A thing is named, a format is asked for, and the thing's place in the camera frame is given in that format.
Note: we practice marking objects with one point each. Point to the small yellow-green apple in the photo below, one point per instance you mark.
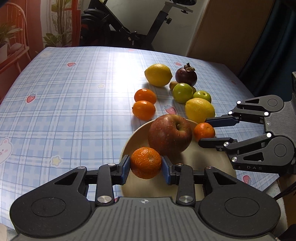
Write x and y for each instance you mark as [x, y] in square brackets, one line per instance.
[202, 94]

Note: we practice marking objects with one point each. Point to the orange citrus fruit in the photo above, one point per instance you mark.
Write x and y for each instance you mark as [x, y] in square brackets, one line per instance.
[145, 94]

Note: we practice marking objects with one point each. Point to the orange kumquat-shaped citrus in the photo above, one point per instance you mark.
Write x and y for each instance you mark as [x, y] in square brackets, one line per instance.
[144, 110]

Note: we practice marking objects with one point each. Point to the blue plaid tablecloth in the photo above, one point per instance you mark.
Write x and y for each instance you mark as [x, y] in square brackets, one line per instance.
[73, 107]

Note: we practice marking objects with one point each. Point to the dark blue curtain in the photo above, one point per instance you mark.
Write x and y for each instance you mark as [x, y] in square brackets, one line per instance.
[269, 67]

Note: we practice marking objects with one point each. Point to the beige round plate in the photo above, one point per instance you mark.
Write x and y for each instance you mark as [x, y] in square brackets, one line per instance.
[195, 156]

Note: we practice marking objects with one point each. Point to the yellow lemon near plate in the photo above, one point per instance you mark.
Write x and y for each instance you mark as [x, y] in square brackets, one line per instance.
[198, 110]

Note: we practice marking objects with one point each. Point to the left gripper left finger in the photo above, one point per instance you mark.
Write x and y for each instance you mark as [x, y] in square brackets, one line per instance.
[106, 177]

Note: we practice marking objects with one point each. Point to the wooden wardrobe panel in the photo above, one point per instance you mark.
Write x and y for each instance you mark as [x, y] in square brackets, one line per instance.
[228, 31]

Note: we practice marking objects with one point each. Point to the printed room backdrop poster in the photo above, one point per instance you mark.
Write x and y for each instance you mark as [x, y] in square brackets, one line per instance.
[27, 27]

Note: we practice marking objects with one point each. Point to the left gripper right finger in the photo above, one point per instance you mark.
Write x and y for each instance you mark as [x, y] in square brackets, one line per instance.
[170, 172]

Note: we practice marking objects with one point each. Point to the green apple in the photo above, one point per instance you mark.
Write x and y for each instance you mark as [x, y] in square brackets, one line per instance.
[182, 92]

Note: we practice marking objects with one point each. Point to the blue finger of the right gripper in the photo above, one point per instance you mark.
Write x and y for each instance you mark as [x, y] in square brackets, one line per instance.
[231, 145]
[253, 110]

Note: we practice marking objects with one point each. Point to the purple mangosteen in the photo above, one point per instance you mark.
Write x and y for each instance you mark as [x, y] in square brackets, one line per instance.
[186, 74]

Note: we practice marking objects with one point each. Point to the large red apple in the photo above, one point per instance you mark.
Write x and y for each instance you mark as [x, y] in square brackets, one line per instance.
[170, 134]

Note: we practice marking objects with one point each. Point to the small mandarin orange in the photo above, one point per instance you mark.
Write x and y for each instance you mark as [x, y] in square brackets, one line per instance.
[145, 163]
[203, 130]

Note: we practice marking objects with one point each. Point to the large yellow lemon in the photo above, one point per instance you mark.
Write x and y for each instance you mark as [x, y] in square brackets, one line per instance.
[158, 75]

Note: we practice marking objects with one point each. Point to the black exercise bike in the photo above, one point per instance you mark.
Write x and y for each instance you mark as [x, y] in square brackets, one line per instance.
[148, 25]

